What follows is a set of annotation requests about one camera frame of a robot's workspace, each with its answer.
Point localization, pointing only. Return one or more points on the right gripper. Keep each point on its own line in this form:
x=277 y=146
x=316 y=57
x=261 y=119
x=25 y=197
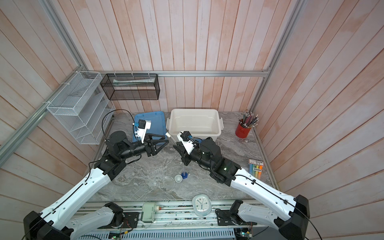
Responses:
x=184 y=154

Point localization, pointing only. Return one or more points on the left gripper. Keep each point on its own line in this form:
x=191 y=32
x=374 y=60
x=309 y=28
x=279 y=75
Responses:
x=151 y=148

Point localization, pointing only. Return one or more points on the white capped test tube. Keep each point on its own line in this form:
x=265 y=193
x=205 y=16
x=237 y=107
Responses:
x=171 y=139

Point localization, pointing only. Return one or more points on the small blue bottle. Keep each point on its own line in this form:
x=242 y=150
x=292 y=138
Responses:
x=184 y=175

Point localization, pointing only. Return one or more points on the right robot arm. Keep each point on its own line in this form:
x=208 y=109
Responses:
x=285 y=213

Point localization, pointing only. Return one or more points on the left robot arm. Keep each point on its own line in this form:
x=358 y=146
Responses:
x=56 y=221

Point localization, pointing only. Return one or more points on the blue plastic bin lid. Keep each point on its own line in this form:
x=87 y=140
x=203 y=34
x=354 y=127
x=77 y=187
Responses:
x=157 y=119

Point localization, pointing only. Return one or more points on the small white bowl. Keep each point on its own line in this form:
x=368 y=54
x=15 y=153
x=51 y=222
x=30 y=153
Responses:
x=178 y=178

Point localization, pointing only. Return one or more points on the white plastic storage bin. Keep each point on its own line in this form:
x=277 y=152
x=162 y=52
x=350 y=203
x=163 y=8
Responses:
x=201 y=123

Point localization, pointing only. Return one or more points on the white analog clock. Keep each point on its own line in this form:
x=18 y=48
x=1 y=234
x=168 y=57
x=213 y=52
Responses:
x=202 y=205

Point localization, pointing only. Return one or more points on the red pencil cup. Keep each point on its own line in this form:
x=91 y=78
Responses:
x=242 y=132

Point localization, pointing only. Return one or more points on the bundle of pencils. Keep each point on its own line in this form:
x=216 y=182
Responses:
x=249 y=120

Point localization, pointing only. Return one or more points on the pack of colored markers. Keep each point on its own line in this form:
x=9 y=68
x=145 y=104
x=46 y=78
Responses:
x=256 y=168

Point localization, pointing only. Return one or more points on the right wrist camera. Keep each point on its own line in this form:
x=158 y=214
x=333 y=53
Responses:
x=187 y=141

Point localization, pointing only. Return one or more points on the black mesh wall basket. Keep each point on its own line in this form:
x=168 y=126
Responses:
x=131 y=86

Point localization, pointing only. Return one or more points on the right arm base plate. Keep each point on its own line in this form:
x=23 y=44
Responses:
x=227 y=218

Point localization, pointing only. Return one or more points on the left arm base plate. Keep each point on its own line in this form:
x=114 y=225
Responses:
x=126 y=220

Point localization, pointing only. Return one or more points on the white wire mesh shelf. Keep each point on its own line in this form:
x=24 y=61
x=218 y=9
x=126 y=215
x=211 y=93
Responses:
x=82 y=108

